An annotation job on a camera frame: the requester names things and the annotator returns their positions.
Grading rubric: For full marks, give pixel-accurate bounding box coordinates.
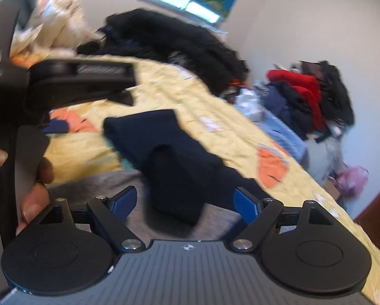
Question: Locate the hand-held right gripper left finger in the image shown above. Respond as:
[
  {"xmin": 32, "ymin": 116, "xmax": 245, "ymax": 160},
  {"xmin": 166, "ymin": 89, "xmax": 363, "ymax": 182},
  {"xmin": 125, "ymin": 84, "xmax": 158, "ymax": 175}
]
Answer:
[{"xmin": 38, "ymin": 185, "xmax": 147, "ymax": 253}]

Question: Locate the silver white crumpled bag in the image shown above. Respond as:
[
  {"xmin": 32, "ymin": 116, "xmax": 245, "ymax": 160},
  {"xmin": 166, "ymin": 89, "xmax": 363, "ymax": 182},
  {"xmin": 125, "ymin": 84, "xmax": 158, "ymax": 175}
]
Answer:
[{"xmin": 234, "ymin": 87, "xmax": 267, "ymax": 122}]

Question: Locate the navy knit garment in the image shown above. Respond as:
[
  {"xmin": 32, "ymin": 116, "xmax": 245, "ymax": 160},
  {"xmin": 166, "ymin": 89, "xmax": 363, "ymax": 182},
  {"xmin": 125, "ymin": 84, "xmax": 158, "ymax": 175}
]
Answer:
[{"xmin": 103, "ymin": 109, "xmax": 271, "ymax": 227}]

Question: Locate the light blue knit blanket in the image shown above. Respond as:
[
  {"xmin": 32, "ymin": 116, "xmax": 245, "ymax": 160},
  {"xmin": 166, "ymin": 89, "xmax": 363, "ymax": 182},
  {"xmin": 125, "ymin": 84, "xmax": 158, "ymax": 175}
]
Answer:
[{"xmin": 259, "ymin": 111, "xmax": 309, "ymax": 163}]

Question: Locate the yellow carrot print blanket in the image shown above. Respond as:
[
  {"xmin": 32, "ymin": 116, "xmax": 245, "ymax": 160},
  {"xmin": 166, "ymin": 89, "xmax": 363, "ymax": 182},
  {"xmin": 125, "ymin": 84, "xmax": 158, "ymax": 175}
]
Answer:
[{"xmin": 43, "ymin": 55, "xmax": 380, "ymax": 305}]

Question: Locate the pile of black clothes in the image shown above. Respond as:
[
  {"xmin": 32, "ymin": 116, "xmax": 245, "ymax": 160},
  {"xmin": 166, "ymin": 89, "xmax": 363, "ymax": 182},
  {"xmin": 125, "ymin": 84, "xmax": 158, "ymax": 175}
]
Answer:
[{"xmin": 77, "ymin": 9, "xmax": 252, "ymax": 96}]

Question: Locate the cream puffy jacket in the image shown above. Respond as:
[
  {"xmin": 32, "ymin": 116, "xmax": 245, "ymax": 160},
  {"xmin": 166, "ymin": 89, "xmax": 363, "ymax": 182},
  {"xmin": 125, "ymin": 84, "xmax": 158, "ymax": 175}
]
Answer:
[{"xmin": 10, "ymin": 0, "xmax": 105, "ymax": 65}]

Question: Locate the person's left hand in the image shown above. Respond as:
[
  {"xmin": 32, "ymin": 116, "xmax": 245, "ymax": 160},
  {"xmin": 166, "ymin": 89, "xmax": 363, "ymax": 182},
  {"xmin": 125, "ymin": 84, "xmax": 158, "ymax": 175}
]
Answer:
[{"xmin": 0, "ymin": 144, "xmax": 55, "ymax": 236}]

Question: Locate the red garment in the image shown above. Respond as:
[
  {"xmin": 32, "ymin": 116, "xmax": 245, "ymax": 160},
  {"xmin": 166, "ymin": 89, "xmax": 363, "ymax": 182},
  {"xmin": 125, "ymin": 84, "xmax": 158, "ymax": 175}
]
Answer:
[{"xmin": 268, "ymin": 69, "xmax": 326, "ymax": 131}]

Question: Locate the grey knit sweater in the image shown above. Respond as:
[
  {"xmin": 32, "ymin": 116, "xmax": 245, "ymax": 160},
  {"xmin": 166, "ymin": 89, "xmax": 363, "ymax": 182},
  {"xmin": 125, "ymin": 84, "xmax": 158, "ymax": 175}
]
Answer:
[{"xmin": 48, "ymin": 169, "xmax": 246, "ymax": 240}]

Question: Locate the brown wooden door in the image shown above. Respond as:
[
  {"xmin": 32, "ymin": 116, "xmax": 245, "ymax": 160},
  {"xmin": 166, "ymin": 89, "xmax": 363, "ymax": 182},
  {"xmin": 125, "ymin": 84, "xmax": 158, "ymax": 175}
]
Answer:
[{"xmin": 353, "ymin": 171, "xmax": 380, "ymax": 263}]

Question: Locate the dark navy garment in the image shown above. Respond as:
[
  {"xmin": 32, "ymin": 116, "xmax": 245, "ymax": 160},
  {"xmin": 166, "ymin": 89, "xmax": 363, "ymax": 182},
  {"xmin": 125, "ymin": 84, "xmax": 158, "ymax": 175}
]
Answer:
[{"xmin": 266, "ymin": 81, "xmax": 315, "ymax": 141}]

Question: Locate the grey cloth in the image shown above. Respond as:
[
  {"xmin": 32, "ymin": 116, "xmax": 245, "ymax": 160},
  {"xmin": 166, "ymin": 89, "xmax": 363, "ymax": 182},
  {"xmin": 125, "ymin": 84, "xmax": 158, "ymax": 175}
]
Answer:
[{"xmin": 306, "ymin": 133, "xmax": 347, "ymax": 182}]

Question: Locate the black garment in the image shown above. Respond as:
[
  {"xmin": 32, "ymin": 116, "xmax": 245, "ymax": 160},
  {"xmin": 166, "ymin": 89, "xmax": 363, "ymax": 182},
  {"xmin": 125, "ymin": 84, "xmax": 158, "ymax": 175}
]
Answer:
[{"xmin": 317, "ymin": 61, "xmax": 356, "ymax": 128}]

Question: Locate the pink plastic bag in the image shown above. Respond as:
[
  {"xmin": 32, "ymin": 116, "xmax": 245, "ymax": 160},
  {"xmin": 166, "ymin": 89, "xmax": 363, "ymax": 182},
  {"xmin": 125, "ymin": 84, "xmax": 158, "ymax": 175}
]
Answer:
[{"xmin": 337, "ymin": 166, "xmax": 370, "ymax": 198}]

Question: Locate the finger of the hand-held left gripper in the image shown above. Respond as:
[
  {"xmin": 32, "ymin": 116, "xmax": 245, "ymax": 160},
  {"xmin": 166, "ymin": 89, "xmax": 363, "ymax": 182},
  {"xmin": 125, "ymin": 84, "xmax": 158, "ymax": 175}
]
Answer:
[
  {"xmin": 28, "ymin": 55, "xmax": 137, "ymax": 91},
  {"xmin": 52, "ymin": 84, "xmax": 136, "ymax": 107}
]

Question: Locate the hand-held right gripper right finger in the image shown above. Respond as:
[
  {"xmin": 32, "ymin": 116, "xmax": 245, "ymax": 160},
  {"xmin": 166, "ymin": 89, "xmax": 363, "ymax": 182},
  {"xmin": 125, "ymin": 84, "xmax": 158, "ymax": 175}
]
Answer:
[{"xmin": 230, "ymin": 187, "xmax": 333, "ymax": 252}]

